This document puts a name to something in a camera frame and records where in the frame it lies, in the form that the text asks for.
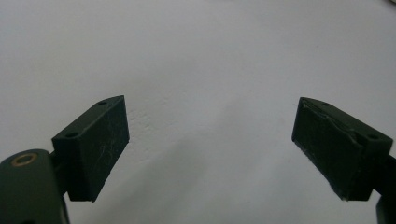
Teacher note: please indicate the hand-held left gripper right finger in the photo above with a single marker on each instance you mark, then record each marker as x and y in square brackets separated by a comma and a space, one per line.
[336, 149]

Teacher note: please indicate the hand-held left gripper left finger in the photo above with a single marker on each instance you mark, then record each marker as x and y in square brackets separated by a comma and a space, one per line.
[90, 149]

